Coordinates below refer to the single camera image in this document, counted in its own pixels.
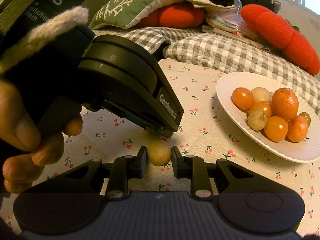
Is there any large orange mandarin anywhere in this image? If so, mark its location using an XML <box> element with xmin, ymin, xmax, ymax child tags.
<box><xmin>271</xmin><ymin>87</ymin><xmax>299</xmax><ymax>121</ymax></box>

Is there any grey knitted sleeve cuff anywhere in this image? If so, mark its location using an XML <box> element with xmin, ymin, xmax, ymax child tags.
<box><xmin>1</xmin><ymin>6</ymin><xmax>89</xmax><ymax>74</ymax></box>

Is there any olive green tomato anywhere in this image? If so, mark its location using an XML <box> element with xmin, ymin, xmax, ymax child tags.
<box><xmin>299</xmin><ymin>112</ymin><xmax>311</xmax><ymax>126</ymax></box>

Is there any cherry print bedsheet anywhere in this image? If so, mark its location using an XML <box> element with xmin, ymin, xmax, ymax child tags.
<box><xmin>0</xmin><ymin>57</ymin><xmax>320</xmax><ymax>237</ymax></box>

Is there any red tomato plush cushion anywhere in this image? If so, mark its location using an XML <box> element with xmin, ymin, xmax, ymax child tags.
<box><xmin>240</xmin><ymin>4</ymin><xmax>319</xmax><ymax>76</ymax></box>

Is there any orange cherry tomato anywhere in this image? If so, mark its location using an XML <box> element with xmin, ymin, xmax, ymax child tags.
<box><xmin>264</xmin><ymin>116</ymin><xmax>289</xmax><ymax>142</ymax></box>
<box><xmin>249</xmin><ymin>101</ymin><xmax>272</xmax><ymax>118</ymax></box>
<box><xmin>232</xmin><ymin>87</ymin><xmax>255</xmax><ymax>111</ymax></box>

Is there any large yellow passion fruit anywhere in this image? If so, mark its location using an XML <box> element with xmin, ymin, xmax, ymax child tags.
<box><xmin>251</xmin><ymin>87</ymin><xmax>272</xmax><ymax>103</ymax></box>

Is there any green embroidered pillow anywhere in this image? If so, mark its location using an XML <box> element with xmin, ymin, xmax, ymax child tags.
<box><xmin>89</xmin><ymin>0</ymin><xmax>182</xmax><ymax>30</ymax></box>

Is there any grey gingham pillow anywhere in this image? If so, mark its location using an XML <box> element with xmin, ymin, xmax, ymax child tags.
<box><xmin>163</xmin><ymin>33</ymin><xmax>319</xmax><ymax>115</ymax></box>

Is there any small orange mandarin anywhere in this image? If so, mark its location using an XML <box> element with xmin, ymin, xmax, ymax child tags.
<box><xmin>287</xmin><ymin>115</ymin><xmax>309</xmax><ymax>142</ymax></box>

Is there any person's left hand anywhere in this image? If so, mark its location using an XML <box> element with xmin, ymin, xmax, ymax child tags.
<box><xmin>1</xmin><ymin>79</ymin><xmax>83</xmax><ymax>193</ymax></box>

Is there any grey gingham blanket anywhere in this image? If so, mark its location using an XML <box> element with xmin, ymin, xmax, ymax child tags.
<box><xmin>93</xmin><ymin>27</ymin><xmax>201</xmax><ymax>54</ymax></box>

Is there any white fluted plate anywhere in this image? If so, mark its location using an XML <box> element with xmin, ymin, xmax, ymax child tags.
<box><xmin>216</xmin><ymin>72</ymin><xmax>319</xmax><ymax>163</ymax></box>

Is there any stack of books and papers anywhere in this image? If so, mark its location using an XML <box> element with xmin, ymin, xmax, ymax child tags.
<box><xmin>202</xmin><ymin>0</ymin><xmax>272</xmax><ymax>53</ymax></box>

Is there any pale longan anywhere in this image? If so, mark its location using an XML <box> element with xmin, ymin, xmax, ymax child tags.
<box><xmin>247</xmin><ymin>109</ymin><xmax>267</xmax><ymax>131</ymax></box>

